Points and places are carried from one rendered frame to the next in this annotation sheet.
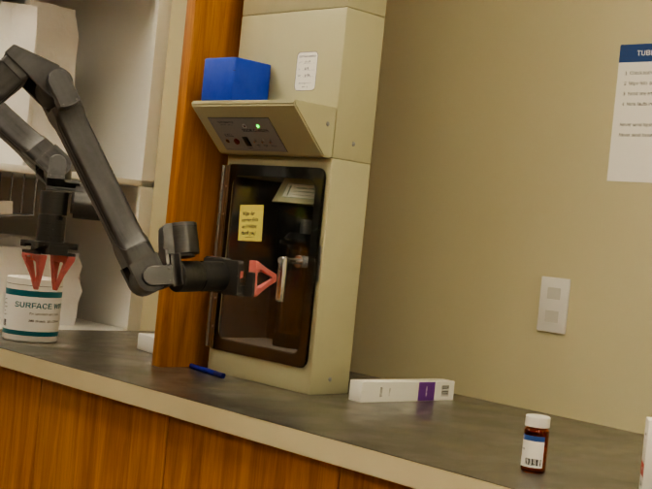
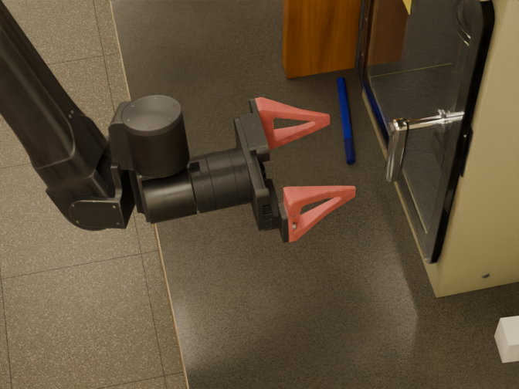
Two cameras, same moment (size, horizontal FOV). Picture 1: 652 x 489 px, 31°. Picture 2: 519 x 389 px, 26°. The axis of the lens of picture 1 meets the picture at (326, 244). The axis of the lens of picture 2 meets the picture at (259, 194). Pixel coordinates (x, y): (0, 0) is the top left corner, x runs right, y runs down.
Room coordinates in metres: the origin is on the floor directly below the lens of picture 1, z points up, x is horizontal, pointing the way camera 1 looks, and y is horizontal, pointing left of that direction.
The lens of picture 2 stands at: (1.66, -0.19, 2.06)
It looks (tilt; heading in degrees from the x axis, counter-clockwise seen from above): 53 degrees down; 32
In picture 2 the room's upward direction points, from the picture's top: straight up
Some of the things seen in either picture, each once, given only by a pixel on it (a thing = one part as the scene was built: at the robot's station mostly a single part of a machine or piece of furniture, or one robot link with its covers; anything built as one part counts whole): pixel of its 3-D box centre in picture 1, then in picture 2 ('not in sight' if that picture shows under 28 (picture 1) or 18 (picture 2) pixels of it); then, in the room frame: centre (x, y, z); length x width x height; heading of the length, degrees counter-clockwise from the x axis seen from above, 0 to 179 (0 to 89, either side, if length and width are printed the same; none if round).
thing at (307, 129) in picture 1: (259, 128); not in sight; (2.42, 0.16, 1.46); 0.32 x 0.11 x 0.10; 45
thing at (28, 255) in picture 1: (44, 267); not in sight; (2.43, 0.57, 1.14); 0.07 x 0.07 x 0.09; 45
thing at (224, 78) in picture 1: (236, 82); not in sight; (2.48, 0.22, 1.55); 0.10 x 0.10 x 0.09; 45
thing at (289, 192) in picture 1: (264, 261); (412, 50); (2.45, 0.12, 1.19); 0.30 x 0.01 x 0.40; 45
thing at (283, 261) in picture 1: (287, 277); (412, 146); (2.35, 0.07, 1.17); 0.05 x 0.03 x 0.10; 135
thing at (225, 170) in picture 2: (211, 276); (228, 178); (2.22, 0.21, 1.16); 0.10 x 0.07 x 0.07; 45
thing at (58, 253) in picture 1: (50, 267); not in sight; (2.44, 0.56, 1.14); 0.07 x 0.07 x 0.09; 45
